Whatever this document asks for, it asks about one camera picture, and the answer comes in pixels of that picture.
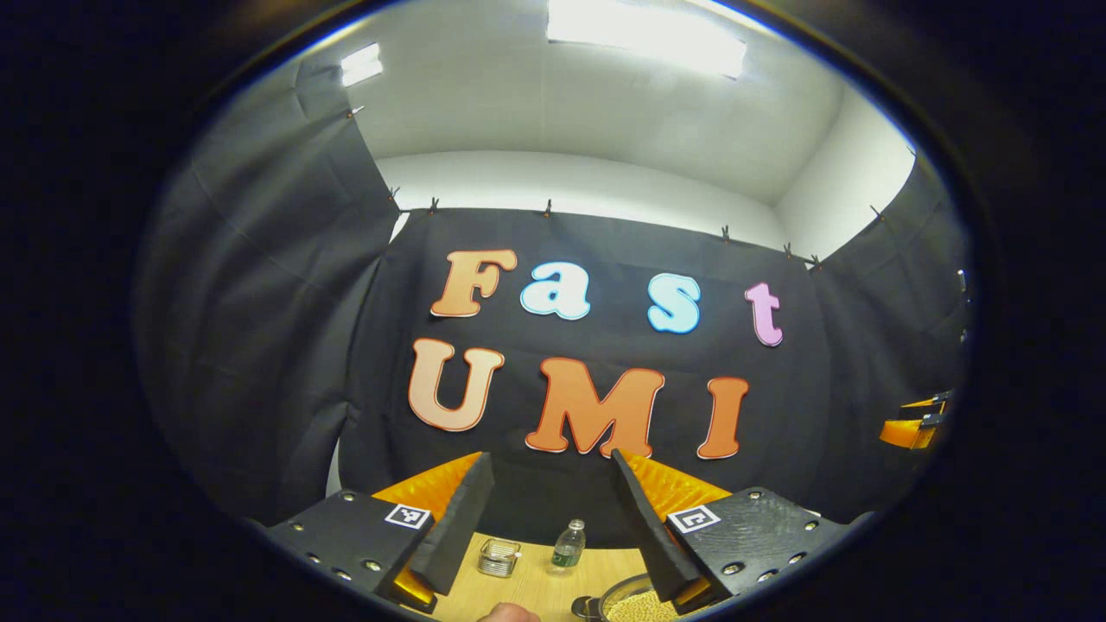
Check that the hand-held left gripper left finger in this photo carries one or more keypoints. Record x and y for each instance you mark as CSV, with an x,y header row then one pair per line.
x,y
458,536

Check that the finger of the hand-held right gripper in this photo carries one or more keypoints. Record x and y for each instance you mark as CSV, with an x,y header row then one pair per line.
x,y
907,430

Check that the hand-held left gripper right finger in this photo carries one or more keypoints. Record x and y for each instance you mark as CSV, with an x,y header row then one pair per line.
x,y
652,536

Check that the pile of yellow soybeans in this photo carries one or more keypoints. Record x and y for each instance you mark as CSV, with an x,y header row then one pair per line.
x,y
639,609

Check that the clear plastic water bottle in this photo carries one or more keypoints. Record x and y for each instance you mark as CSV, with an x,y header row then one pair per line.
x,y
568,549

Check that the black backdrop cloth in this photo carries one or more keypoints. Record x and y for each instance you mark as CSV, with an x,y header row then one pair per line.
x,y
259,302

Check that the ceiling light panel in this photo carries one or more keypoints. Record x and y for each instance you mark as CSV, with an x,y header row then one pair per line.
x,y
361,65
648,34

